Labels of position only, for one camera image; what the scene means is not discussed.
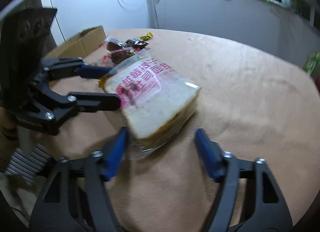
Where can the green white bag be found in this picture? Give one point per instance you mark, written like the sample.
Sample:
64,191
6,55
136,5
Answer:
311,63

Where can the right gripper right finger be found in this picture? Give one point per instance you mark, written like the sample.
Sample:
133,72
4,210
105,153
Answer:
210,153

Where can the red clear snack packet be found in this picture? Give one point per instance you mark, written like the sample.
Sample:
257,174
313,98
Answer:
115,57

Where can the red clear date packet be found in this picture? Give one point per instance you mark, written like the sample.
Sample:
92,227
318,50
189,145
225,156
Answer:
112,44

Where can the brown cardboard box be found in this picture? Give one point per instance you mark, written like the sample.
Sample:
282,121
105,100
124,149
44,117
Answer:
79,45

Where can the packaged sliced bread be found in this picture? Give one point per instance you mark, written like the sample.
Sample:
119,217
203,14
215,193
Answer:
155,101

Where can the striped sleeve forearm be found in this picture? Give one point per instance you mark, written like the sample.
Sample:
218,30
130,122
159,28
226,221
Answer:
28,165

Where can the small yellow candy packet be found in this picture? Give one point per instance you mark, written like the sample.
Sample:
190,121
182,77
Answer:
146,37

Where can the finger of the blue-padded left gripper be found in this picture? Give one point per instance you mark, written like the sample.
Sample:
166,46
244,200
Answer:
92,72
93,102

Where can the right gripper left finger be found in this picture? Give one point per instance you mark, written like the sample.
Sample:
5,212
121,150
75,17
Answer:
113,152

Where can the brown Snickers bar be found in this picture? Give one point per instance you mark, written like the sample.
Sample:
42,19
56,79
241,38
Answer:
136,43

